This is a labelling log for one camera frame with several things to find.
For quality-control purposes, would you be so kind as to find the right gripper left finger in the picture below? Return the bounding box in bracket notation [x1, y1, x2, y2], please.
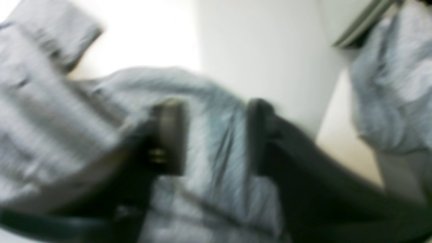
[1, 99, 188, 243]

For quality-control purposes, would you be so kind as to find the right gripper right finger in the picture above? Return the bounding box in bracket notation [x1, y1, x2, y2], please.
[247, 99, 431, 243]

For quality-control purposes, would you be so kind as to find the grey t-shirt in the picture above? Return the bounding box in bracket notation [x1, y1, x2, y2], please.
[1, 0, 285, 243]

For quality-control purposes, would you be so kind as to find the light grey cloth pile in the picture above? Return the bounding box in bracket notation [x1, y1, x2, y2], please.
[350, 0, 432, 154]

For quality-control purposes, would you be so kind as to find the left white bin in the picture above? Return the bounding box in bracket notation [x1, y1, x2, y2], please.
[328, 0, 401, 48]

